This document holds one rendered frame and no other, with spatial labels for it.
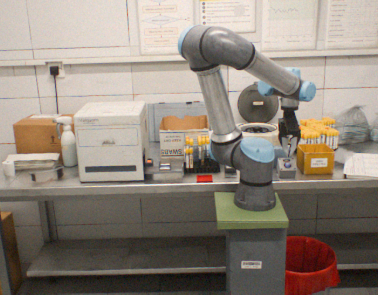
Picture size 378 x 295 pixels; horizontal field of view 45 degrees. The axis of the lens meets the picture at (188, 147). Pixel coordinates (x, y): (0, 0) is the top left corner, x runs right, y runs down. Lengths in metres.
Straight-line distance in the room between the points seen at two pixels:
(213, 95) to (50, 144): 1.07
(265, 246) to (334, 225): 1.29
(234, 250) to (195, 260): 0.92
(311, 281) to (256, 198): 0.70
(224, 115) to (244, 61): 0.25
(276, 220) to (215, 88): 0.49
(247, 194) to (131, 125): 0.59
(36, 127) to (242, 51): 1.28
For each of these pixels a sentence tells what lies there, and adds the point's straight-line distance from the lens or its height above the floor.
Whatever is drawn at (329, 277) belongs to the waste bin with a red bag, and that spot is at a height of 0.39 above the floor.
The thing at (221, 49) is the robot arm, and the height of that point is 1.46.
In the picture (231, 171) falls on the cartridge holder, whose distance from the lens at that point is 2.00.
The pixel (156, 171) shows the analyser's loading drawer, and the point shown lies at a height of 0.91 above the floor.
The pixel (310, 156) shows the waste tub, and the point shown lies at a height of 0.96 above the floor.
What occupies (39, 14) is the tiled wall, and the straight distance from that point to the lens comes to 2.60.
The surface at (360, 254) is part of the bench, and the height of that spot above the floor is 0.27.
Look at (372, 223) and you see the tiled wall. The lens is 2.97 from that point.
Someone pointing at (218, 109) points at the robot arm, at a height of 1.25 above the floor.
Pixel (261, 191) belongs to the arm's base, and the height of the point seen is 0.97.
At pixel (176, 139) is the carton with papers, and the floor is 0.98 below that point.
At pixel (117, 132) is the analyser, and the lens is 1.93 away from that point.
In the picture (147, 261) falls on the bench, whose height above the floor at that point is 0.27.
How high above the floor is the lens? 1.60
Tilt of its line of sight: 17 degrees down
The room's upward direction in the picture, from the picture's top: 2 degrees counter-clockwise
